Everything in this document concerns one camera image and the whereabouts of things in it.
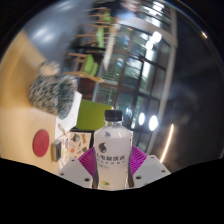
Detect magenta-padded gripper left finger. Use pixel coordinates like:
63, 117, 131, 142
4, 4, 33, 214
55, 146, 99, 190

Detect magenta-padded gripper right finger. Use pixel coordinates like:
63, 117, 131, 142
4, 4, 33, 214
127, 144, 172, 189

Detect clear black-capped water bottle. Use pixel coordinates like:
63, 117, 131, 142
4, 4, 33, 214
92, 109, 134, 191

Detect curved linear ceiling light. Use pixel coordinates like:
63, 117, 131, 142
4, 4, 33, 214
159, 123, 175, 164

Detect flat round red coaster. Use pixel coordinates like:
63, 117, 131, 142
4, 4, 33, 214
32, 129, 51, 158

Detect pendant ceiling lamps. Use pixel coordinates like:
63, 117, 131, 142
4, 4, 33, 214
137, 29, 164, 133

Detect green upholstered bench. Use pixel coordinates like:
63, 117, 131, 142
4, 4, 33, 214
75, 98, 114, 132

